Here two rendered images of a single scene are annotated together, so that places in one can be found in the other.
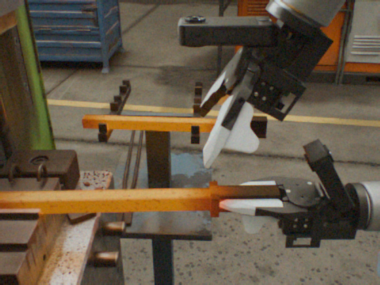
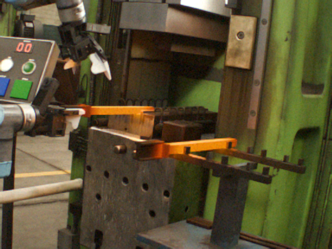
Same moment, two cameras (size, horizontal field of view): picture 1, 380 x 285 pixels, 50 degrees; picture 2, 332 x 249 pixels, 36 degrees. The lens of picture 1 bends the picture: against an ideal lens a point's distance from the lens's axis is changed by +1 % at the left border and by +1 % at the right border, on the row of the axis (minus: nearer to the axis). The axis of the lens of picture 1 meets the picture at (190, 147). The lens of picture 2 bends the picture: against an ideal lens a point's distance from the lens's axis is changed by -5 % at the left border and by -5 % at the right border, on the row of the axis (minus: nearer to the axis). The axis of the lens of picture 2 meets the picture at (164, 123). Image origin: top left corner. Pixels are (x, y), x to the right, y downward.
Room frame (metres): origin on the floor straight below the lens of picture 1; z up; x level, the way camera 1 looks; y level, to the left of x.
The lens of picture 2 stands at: (1.61, -1.16, 1.21)
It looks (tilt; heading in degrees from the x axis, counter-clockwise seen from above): 8 degrees down; 126
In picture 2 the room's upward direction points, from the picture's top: 7 degrees clockwise
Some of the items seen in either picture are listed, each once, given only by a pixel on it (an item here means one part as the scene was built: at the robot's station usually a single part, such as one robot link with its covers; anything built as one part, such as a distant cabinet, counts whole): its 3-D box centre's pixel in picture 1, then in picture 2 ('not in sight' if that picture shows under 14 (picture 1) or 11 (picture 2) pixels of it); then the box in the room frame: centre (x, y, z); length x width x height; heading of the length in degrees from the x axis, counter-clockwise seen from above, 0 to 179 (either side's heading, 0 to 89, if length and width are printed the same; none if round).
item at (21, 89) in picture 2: not in sight; (21, 89); (0.05, 0.06, 1.01); 0.07 x 0.05 x 0.07; 25
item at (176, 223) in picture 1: (160, 188); (223, 246); (0.97, 0.09, 0.69); 0.40 x 0.30 x 0.02; 177
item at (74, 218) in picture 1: (81, 213); (144, 137); (0.56, 0.19, 0.92); 0.04 x 0.03 x 0.01; 122
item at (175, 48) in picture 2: not in sight; (187, 44); (0.49, 0.47, 1.24); 0.30 x 0.07 x 0.06; 90
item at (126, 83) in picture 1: (161, 86); (277, 163); (1.08, 0.08, 0.96); 0.23 x 0.06 x 0.02; 87
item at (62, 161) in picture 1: (42, 174); (182, 132); (0.65, 0.28, 0.95); 0.12 x 0.08 x 0.06; 90
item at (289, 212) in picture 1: (283, 206); not in sight; (0.47, -0.14, 1.00); 0.09 x 0.05 x 0.02; 93
